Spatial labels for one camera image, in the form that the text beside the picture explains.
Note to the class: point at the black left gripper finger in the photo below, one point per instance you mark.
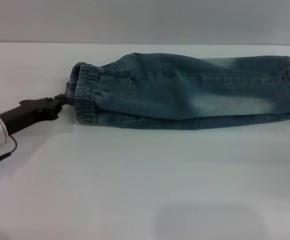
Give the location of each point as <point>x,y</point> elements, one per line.
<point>61,99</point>
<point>59,111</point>

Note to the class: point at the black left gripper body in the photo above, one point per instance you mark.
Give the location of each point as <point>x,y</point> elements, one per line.
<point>27,115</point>

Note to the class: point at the blue denim shorts basketball print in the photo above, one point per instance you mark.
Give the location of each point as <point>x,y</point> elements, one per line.
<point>184,100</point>

